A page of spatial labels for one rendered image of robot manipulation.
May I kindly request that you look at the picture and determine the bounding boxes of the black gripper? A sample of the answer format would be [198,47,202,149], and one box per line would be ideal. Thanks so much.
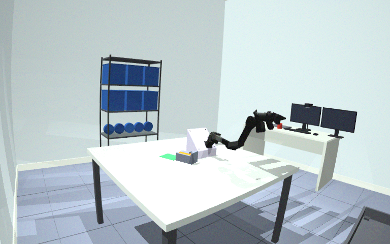
[264,111,286,125]

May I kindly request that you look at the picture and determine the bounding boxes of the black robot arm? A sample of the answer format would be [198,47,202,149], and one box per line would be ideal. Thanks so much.
[204,110,274,150]

